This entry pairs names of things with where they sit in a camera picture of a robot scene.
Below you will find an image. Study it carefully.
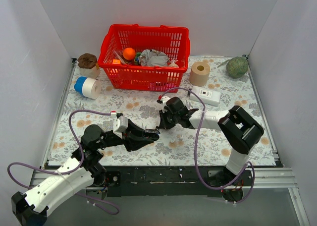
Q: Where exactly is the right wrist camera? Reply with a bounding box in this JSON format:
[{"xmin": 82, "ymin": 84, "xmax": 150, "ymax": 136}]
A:
[{"xmin": 157, "ymin": 96, "xmax": 170, "ymax": 113}]

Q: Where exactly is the black earbud charging case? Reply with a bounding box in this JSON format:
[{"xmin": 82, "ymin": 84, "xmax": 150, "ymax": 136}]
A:
[{"xmin": 143, "ymin": 129, "xmax": 160, "ymax": 141}]

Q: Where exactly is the crumpled grey foil bag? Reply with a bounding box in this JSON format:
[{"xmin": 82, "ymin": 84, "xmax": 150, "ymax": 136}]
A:
[{"xmin": 138, "ymin": 49, "xmax": 170, "ymax": 67}]

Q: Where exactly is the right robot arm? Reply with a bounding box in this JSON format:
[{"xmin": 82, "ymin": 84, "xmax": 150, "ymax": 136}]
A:
[{"xmin": 157, "ymin": 96, "xmax": 264, "ymax": 187}]

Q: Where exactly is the orange fruit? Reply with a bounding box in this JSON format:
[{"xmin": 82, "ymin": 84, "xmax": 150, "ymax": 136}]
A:
[{"xmin": 122, "ymin": 48, "xmax": 136, "ymax": 60}]

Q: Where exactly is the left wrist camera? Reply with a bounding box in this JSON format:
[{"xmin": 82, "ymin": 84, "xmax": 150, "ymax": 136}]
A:
[{"xmin": 110, "ymin": 111, "xmax": 128, "ymax": 139}]

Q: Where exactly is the small orange box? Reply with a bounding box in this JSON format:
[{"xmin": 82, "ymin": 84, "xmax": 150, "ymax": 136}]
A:
[{"xmin": 112, "ymin": 59, "xmax": 121, "ymax": 64}]

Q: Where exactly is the white rectangular bottle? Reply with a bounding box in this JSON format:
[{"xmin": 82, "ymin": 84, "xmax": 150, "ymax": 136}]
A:
[{"xmin": 188, "ymin": 86, "xmax": 221, "ymax": 106}]

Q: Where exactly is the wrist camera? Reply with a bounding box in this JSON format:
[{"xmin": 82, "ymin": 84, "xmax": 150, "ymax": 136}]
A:
[
  {"xmin": 157, "ymin": 96, "xmax": 170, "ymax": 113},
  {"xmin": 110, "ymin": 111, "xmax": 128, "ymax": 139}
]

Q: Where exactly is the beige toy in basket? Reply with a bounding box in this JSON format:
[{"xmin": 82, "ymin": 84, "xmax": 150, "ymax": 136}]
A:
[{"xmin": 168, "ymin": 60, "xmax": 179, "ymax": 68}]

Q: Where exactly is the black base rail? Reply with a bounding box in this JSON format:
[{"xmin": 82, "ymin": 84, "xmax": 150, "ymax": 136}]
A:
[{"xmin": 76, "ymin": 165, "xmax": 251, "ymax": 198}]

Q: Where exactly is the floral table mat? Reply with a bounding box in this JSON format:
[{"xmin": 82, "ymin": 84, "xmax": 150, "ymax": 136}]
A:
[{"xmin": 48, "ymin": 56, "xmax": 265, "ymax": 167}]

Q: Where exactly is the green melon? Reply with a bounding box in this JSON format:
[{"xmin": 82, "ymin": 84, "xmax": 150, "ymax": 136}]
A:
[{"xmin": 226, "ymin": 56, "xmax": 248, "ymax": 78}]

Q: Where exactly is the red plastic shopping basket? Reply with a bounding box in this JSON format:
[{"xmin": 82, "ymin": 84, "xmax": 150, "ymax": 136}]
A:
[{"xmin": 98, "ymin": 24, "xmax": 190, "ymax": 93}]

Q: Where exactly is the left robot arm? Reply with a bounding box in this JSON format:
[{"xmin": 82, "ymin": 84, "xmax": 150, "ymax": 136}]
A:
[{"xmin": 11, "ymin": 118, "xmax": 159, "ymax": 226}]

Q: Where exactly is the brown paper roll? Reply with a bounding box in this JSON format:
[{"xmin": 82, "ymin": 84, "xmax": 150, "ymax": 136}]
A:
[{"xmin": 189, "ymin": 61, "xmax": 210, "ymax": 87}]

